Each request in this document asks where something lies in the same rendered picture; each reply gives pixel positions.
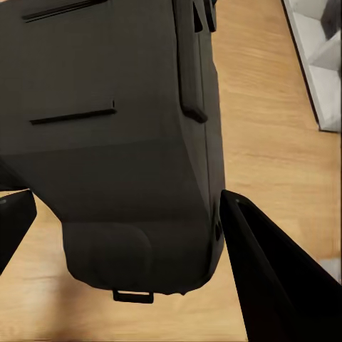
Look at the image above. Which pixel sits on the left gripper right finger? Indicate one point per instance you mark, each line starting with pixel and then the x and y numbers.
pixel 285 295

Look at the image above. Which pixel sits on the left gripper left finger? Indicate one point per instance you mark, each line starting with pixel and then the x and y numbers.
pixel 17 213

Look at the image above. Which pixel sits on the digital camera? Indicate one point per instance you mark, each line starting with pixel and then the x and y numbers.
pixel 110 114

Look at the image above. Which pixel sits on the bookcase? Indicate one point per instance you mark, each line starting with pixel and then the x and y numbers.
pixel 321 56

